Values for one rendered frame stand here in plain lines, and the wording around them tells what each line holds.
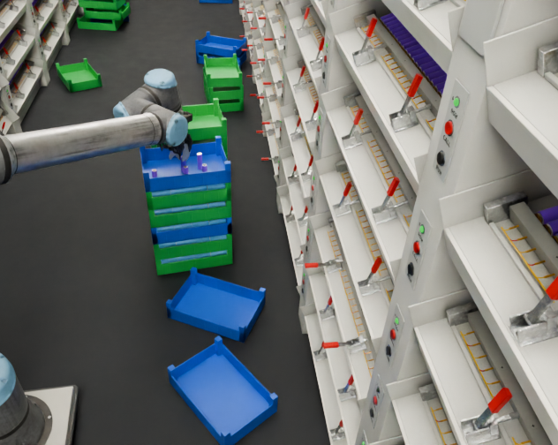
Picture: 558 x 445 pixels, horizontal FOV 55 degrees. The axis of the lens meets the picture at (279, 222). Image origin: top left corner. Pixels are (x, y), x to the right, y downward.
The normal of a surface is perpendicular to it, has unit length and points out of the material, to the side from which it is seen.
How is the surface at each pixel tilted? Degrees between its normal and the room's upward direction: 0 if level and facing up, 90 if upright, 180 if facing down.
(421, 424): 20
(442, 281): 90
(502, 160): 90
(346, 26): 90
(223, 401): 0
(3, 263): 0
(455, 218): 90
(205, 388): 0
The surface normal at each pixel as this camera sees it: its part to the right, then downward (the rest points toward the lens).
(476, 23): -0.99, 0.04
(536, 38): 0.12, 0.62
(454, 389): -0.31, -0.71
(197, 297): 0.04, -0.78
